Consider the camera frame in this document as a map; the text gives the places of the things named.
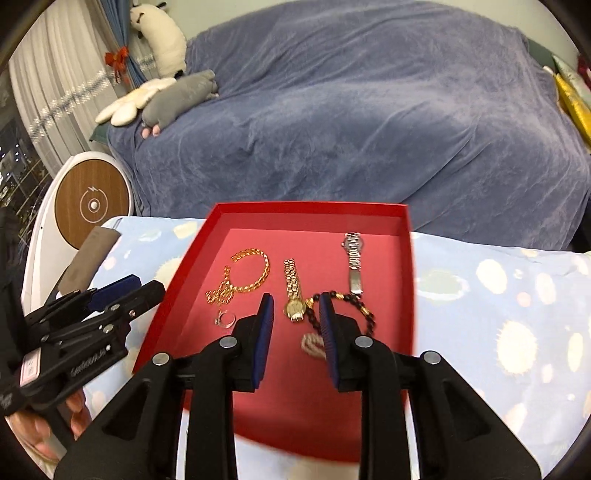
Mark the grey patterned pillow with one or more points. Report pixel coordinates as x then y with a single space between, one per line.
574 79

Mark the cream flower cushion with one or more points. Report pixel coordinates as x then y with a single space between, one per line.
125 109

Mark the yellow satin pillow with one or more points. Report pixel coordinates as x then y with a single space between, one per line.
572 105

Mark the red jewelry box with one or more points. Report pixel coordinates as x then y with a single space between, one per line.
294 251

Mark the white round wooden device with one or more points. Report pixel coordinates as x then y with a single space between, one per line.
88 190

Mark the blue planet print cloth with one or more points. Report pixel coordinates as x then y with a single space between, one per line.
514 322

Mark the brown felt pouch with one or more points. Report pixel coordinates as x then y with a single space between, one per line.
82 269

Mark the blue-grey sofa blanket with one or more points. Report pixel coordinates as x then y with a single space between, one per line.
408 102

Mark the grey plush toy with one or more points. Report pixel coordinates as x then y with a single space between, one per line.
168 104

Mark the gold chain bangle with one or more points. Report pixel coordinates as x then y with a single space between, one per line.
248 270

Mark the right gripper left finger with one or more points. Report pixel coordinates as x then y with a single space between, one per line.
136 435

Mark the gold wristwatch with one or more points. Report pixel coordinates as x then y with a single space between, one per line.
295 307

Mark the silver wristwatch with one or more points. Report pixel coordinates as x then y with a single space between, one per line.
353 245

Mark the white sheer curtain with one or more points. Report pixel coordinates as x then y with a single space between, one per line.
60 79

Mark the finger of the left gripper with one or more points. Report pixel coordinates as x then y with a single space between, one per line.
87 301
65 324

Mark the red bow curtain tie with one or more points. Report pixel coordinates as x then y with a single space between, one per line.
117 61

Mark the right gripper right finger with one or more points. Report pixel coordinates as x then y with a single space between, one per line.
458 434

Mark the person left hand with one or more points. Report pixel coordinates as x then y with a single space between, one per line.
35 432

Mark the white cow plush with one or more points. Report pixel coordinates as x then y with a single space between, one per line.
164 37

